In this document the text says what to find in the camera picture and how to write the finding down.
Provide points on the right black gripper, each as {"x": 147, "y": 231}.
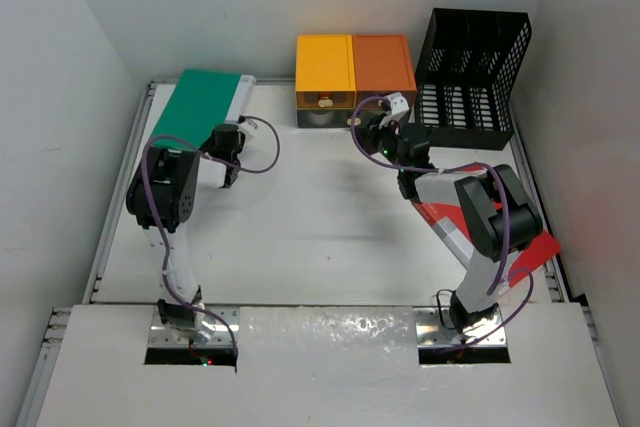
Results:
{"x": 371, "y": 132}

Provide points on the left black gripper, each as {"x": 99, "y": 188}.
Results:
{"x": 207, "y": 147}

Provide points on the green clip file folder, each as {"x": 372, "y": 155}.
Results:
{"x": 202, "y": 100}

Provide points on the transparent grey drawer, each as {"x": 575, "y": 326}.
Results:
{"x": 319, "y": 118}

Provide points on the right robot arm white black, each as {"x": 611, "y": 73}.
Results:
{"x": 498, "y": 213}

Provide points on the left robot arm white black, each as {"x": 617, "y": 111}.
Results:
{"x": 161, "y": 198}

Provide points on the orange drawer box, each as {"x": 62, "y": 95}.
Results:
{"x": 383, "y": 66}

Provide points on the black mesh file rack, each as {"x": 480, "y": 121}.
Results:
{"x": 468, "y": 65}

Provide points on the yellow drawer box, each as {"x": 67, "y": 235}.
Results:
{"x": 325, "y": 72}

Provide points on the white foam front board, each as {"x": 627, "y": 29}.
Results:
{"x": 326, "y": 367}

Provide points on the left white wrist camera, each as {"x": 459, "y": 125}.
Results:
{"x": 248, "y": 127}

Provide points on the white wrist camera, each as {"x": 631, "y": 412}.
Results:
{"x": 396, "y": 107}
{"x": 248, "y": 127}

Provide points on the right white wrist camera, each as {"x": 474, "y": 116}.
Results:
{"x": 396, "y": 107}

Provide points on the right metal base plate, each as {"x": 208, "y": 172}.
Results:
{"x": 433, "y": 330}

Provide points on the metal base plate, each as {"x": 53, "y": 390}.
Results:
{"x": 220, "y": 327}
{"x": 433, "y": 330}

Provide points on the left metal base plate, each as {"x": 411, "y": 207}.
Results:
{"x": 220, "y": 327}

